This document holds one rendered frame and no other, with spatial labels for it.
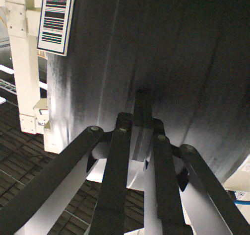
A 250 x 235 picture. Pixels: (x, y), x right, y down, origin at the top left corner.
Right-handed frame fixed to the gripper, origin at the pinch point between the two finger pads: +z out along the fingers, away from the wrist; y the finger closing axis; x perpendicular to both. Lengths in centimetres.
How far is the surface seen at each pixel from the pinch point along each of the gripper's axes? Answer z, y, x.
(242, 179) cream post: 27, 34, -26
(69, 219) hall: 422, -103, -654
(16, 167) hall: 578, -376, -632
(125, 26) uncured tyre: 4.4, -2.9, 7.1
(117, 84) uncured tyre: 3.5, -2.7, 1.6
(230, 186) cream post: 28, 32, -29
